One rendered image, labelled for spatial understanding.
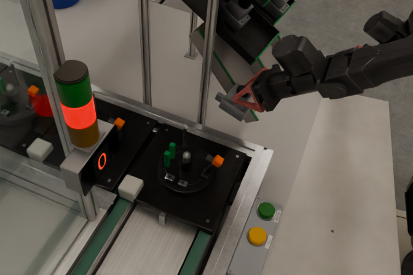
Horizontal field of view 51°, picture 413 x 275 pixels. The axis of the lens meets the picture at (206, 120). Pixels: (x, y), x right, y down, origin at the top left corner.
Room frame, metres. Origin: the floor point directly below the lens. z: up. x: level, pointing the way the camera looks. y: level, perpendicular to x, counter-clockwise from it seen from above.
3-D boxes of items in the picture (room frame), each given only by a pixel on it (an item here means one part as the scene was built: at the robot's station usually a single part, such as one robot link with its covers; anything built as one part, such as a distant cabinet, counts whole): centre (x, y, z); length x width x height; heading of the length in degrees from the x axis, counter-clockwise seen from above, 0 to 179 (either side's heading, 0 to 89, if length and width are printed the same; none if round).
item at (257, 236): (0.45, -0.14, 0.96); 0.04 x 0.04 x 0.02
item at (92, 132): (0.45, 0.21, 1.28); 0.05 x 0.05 x 0.05
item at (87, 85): (0.45, 0.21, 1.38); 0.05 x 0.05 x 0.05
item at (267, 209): (0.52, -0.16, 0.96); 0.04 x 0.04 x 0.02
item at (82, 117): (0.45, 0.21, 1.33); 0.05 x 0.05 x 0.05
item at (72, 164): (0.45, 0.21, 1.29); 0.12 x 0.05 x 0.25; 163
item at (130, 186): (0.53, 0.16, 0.97); 0.05 x 0.05 x 0.04; 73
